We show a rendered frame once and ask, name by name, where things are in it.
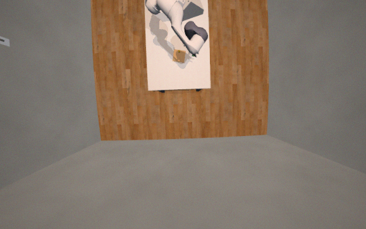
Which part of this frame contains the orange mat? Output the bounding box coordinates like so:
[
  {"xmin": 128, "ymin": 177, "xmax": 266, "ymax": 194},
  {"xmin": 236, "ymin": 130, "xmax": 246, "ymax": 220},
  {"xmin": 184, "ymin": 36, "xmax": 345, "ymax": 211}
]
[{"xmin": 173, "ymin": 49, "xmax": 186, "ymax": 63}]

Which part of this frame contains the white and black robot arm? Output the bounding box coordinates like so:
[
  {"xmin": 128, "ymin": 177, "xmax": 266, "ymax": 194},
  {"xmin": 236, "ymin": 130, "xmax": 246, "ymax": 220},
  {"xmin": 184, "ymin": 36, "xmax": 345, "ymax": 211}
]
[{"xmin": 145, "ymin": 0, "xmax": 208, "ymax": 54}]

